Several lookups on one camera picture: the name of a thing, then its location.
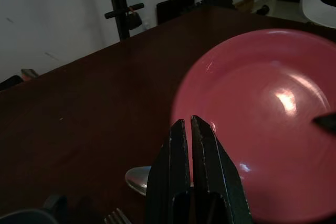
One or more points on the black flat board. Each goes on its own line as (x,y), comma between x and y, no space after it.
(176,7)

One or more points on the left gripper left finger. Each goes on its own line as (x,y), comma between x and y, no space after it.
(168,171)

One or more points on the silver spoon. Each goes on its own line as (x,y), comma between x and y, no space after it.
(137,178)

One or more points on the silver fork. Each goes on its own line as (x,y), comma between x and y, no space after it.
(115,217)

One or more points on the dark blue cup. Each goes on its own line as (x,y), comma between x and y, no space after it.
(15,217)

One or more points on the dark brown wooden table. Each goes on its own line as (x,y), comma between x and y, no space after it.
(92,116)

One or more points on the brown cardboard box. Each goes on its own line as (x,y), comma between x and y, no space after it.
(246,1)

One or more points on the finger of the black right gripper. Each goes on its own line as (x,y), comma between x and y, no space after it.
(326,124)

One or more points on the black hanging pouch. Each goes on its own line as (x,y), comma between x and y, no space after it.
(133,20)

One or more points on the black stand with crossbar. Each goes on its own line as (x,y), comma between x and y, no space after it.
(122,3)

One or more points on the pink round plate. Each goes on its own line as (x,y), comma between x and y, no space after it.
(262,103)

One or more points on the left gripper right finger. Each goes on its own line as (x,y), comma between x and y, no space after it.
(215,176)

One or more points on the white plastic chair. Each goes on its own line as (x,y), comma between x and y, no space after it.
(312,6)

